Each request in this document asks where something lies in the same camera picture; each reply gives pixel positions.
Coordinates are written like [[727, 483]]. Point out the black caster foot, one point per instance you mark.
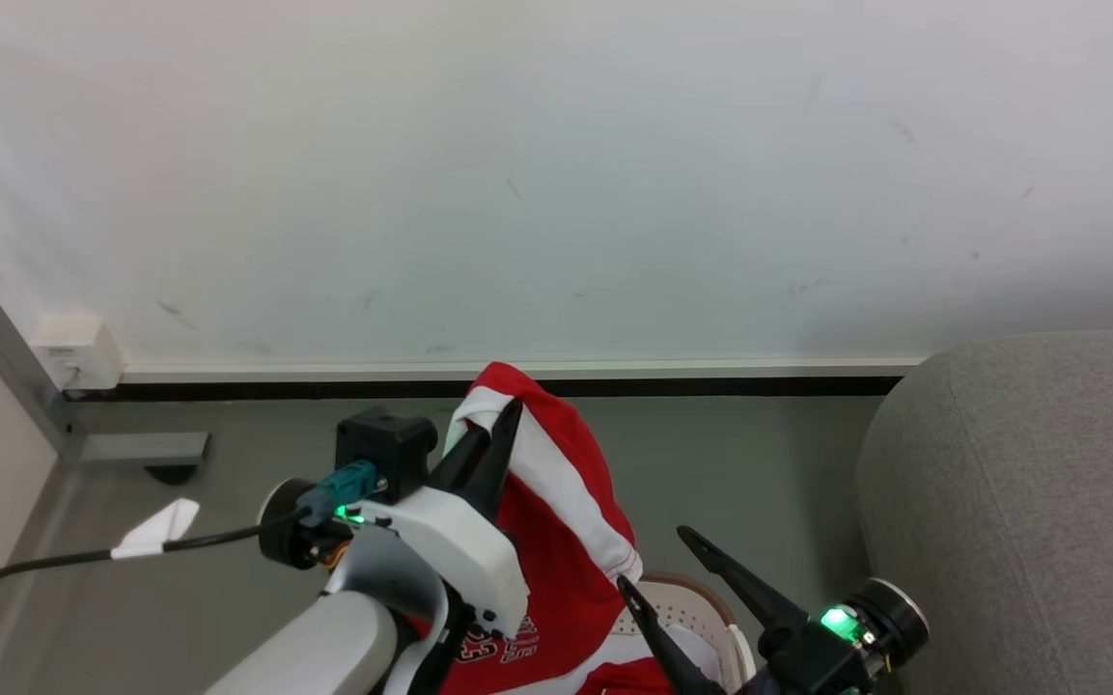
[[170, 474]]

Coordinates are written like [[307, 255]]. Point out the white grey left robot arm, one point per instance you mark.
[[324, 647]]

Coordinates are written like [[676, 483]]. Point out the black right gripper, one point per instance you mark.
[[812, 656]]

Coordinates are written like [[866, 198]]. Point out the white and black baseboard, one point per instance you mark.
[[614, 378]]

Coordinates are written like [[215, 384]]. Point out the white wall socket box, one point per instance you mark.
[[78, 352]]

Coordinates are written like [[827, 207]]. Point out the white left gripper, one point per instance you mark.
[[464, 555]]

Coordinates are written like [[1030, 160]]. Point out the white perforated laundry basket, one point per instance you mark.
[[691, 606]]

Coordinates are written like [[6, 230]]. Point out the grey fabric sofa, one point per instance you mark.
[[1029, 502]]

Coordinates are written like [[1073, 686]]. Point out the grey metal frame post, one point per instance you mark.
[[6, 343]]

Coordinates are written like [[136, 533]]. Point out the white tape label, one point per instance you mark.
[[158, 531]]

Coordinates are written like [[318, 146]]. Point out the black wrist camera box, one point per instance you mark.
[[387, 444]]

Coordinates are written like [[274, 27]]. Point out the red and white shirt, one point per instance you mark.
[[566, 579]]

